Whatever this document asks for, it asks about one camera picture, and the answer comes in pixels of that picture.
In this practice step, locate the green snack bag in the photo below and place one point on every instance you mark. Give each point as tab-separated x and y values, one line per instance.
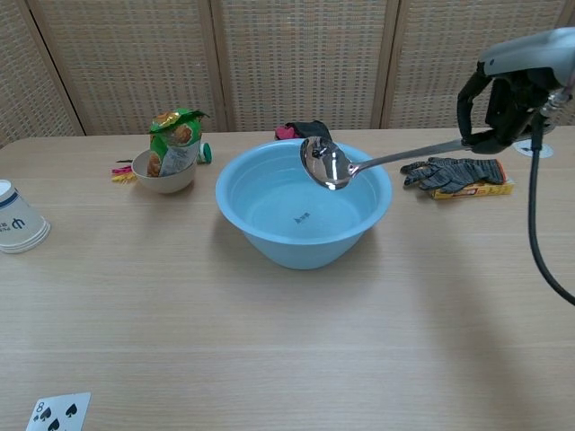
176	146

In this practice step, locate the stack of white paper cups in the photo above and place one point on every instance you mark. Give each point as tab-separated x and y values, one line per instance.
18	224

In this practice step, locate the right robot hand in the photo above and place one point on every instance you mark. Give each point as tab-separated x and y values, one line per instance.
516	103

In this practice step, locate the black and pink cloth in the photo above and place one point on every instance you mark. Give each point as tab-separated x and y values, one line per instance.
310	129

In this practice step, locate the woven rattan folding screen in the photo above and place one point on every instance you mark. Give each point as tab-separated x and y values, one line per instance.
287	63

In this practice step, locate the colourful clothes pegs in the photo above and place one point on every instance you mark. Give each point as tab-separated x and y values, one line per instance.
122	174

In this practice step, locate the grey knitted work glove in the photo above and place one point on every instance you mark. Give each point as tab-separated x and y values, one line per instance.
453	173

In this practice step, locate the eight of spades playing card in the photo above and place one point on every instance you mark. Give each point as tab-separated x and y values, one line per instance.
58	412

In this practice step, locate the yellow cardboard box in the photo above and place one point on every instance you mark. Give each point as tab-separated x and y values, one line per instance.
476	190

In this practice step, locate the beige ceramic bowl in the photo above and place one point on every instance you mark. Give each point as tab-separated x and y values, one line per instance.
168	182

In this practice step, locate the light blue plastic basin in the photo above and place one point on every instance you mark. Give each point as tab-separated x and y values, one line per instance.
287	224

